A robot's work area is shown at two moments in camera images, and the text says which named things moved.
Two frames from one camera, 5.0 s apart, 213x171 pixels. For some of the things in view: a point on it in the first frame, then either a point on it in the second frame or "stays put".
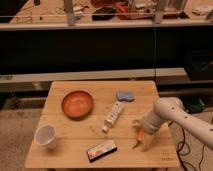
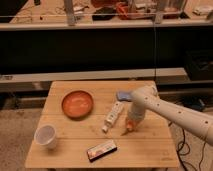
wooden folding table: (91, 124) stays put
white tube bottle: (112, 116) stays put
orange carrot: (141, 133) -> (129, 127)
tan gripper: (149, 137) -> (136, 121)
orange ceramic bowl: (77, 104) stays put
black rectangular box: (101, 150) stays put
